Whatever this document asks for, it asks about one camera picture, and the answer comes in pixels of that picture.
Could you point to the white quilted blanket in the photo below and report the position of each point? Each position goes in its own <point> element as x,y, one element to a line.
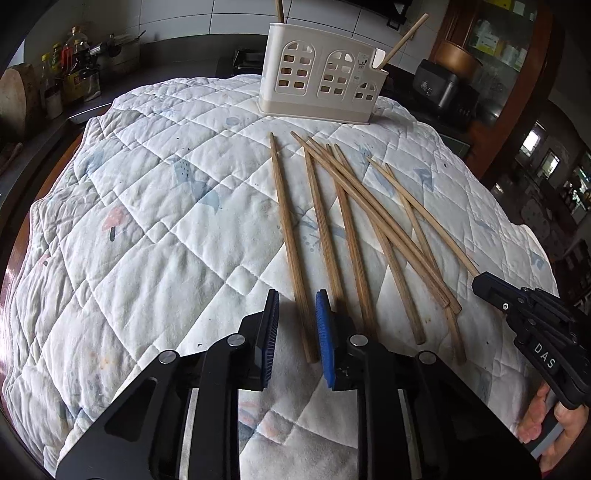
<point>161,207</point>

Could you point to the person's right hand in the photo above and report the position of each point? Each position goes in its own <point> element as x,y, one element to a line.
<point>531,417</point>

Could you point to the silver cooking pot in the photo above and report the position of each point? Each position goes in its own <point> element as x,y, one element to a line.
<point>120,48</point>

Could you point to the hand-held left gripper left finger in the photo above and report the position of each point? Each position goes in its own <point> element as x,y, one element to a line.
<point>271,332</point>

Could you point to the white plastic utensil holder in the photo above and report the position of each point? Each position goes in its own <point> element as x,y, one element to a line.
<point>304,113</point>

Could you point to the green yellow bottle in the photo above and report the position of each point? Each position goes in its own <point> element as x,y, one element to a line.
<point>57,55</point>

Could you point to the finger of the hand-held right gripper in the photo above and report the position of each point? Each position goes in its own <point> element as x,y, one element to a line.
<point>496,290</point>

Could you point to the pile of wooden chopsticks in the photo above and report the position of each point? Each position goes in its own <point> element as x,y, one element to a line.
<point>290,233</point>

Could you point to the black kitchen appliance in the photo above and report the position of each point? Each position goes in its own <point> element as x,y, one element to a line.
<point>443,87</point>

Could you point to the copper coloured pot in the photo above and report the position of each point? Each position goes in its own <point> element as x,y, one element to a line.
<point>457,57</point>

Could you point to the round wooden cutting board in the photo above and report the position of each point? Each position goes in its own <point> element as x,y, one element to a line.
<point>18,99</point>

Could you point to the black wall socket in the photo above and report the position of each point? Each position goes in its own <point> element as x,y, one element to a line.
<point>397,24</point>

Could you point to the red sauce bottle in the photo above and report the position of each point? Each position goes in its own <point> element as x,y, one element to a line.
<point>68,57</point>

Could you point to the black range hood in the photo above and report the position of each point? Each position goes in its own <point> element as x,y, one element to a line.
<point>399,8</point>

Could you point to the black gas stove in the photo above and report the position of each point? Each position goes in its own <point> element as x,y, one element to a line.
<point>249,57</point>

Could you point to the yellow box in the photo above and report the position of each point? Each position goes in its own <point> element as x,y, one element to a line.
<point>487,37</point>

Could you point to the small glass jar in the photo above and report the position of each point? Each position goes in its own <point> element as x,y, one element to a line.
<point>92,85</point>

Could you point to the clear bottle yellow cap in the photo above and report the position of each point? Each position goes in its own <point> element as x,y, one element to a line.
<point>50,87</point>

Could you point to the wooden glass door cabinet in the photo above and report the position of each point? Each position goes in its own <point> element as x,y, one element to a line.
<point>531,69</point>

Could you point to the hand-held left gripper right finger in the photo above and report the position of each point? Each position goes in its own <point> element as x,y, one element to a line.
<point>325,332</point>

